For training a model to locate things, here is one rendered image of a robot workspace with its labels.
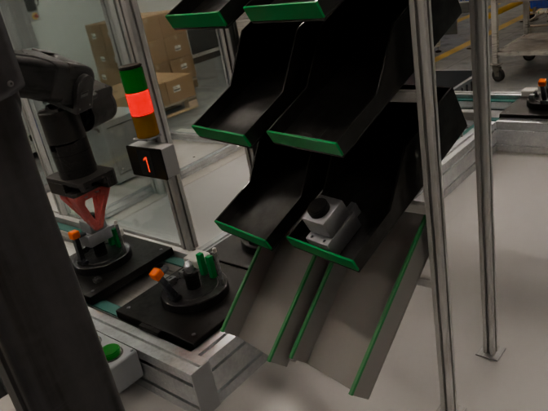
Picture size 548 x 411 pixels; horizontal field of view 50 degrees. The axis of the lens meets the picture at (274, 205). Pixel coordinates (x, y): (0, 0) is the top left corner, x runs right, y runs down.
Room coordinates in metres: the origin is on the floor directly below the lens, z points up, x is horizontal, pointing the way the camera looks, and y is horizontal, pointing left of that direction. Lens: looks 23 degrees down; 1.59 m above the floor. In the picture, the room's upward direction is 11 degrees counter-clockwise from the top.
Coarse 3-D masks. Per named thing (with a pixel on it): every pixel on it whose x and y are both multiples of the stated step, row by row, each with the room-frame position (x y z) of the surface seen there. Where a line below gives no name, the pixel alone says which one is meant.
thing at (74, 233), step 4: (68, 232) 1.26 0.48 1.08; (72, 232) 1.26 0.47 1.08; (76, 232) 1.26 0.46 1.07; (84, 232) 1.28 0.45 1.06; (72, 236) 1.25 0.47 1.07; (76, 236) 1.26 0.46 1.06; (80, 236) 1.26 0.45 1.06; (72, 240) 1.26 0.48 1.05; (76, 240) 1.26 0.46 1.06; (76, 244) 1.25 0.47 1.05; (80, 244) 1.26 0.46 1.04; (76, 248) 1.26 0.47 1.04; (80, 248) 1.26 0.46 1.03; (76, 252) 1.26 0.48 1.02; (80, 252) 1.26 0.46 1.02; (80, 256) 1.25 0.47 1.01; (84, 256) 1.26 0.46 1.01; (80, 260) 1.26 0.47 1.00
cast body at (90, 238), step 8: (80, 224) 1.30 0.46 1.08; (104, 224) 1.30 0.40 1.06; (112, 224) 1.33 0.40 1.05; (88, 232) 1.28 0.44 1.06; (96, 232) 1.28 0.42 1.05; (104, 232) 1.29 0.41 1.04; (112, 232) 1.31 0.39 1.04; (80, 240) 1.29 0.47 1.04; (88, 240) 1.26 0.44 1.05; (96, 240) 1.28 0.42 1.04; (104, 240) 1.29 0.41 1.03
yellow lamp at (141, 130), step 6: (150, 114) 1.26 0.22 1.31; (138, 120) 1.26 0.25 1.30; (144, 120) 1.26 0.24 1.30; (150, 120) 1.26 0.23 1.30; (156, 120) 1.28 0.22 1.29; (138, 126) 1.26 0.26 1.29; (144, 126) 1.25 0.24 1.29; (150, 126) 1.26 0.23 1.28; (156, 126) 1.27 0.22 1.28; (138, 132) 1.26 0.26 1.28; (144, 132) 1.26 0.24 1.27; (150, 132) 1.26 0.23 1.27; (156, 132) 1.26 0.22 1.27; (138, 138) 1.27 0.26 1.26; (144, 138) 1.26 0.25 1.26
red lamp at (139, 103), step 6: (126, 96) 1.27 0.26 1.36; (132, 96) 1.26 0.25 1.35; (138, 96) 1.26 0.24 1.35; (144, 96) 1.26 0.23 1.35; (132, 102) 1.26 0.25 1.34; (138, 102) 1.25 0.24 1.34; (144, 102) 1.26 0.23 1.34; (150, 102) 1.27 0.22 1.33; (132, 108) 1.26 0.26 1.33; (138, 108) 1.26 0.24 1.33; (144, 108) 1.26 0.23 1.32; (150, 108) 1.27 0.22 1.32; (132, 114) 1.26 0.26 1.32; (138, 114) 1.26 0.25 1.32; (144, 114) 1.26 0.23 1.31
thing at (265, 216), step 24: (264, 144) 0.94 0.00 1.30; (264, 168) 0.93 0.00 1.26; (288, 168) 0.93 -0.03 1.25; (312, 168) 0.83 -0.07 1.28; (240, 192) 0.90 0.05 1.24; (264, 192) 0.90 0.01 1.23; (288, 192) 0.87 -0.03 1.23; (312, 192) 0.82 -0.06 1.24; (240, 216) 0.88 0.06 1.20; (264, 216) 0.85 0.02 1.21; (288, 216) 0.79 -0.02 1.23; (264, 240) 0.77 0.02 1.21
